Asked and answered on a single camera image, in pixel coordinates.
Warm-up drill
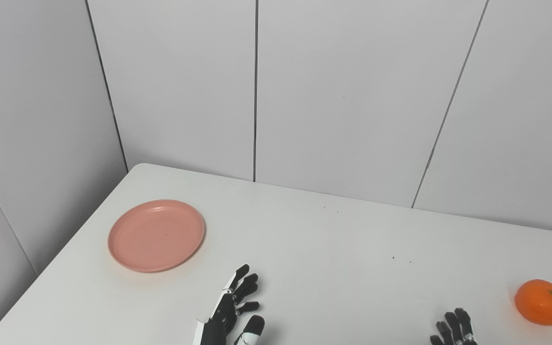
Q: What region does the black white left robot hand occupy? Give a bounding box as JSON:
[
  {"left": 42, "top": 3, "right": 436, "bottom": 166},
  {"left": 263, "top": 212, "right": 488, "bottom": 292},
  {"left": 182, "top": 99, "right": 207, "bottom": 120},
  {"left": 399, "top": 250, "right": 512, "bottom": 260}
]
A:
[{"left": 193, "top": 264, "right": 265, "bottom": 345}]

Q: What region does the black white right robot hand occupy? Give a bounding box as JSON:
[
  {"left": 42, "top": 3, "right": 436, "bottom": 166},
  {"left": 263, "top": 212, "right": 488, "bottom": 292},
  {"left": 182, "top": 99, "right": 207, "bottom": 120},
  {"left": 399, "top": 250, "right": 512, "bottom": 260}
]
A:
[{"left": 430, "top": 308, "right": 479, "bottom": 345}]

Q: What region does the pink round plate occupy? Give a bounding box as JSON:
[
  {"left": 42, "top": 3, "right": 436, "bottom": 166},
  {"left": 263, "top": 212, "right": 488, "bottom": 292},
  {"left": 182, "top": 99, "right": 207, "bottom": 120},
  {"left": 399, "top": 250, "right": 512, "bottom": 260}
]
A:
[{"left": 108, "top": 199, "right": 206, "bottom": 273}]

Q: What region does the orange fruit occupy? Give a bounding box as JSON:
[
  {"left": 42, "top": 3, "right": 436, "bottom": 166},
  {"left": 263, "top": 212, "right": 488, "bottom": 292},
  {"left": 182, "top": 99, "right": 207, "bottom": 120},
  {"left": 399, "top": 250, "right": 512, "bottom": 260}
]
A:
[{"left": 514, "top": 279, "right": 552, "bottom": 326}]

